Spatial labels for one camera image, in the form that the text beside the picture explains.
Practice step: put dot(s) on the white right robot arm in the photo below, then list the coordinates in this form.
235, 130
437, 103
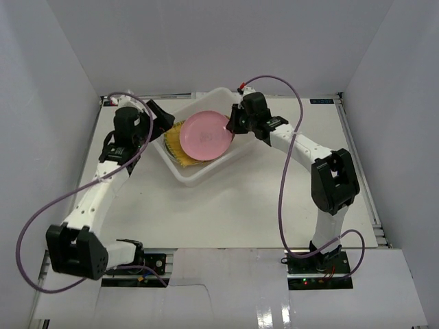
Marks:
334, 183

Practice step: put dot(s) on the oblong yellow woven tray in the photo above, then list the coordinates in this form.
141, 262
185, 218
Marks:
172, 145

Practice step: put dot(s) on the pink plastic plate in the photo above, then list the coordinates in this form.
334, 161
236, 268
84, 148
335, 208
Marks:
204, 137

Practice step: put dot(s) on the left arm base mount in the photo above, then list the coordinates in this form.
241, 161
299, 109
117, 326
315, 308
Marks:
156, 273

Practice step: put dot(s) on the white plastic bin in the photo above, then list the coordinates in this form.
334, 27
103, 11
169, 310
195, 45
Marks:
220, 102

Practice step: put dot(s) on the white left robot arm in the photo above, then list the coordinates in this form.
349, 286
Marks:
74, 246

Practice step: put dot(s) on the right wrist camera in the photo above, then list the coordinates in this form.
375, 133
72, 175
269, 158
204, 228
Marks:
244, 90

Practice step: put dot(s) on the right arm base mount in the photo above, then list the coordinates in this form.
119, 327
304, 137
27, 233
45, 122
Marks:
309, 275

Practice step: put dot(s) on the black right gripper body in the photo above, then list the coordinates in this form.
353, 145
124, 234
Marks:
248, 122

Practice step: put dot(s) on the blue label right corner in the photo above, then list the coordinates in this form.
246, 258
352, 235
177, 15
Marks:
321, 101

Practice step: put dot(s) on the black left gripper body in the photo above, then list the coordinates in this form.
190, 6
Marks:
156, 114

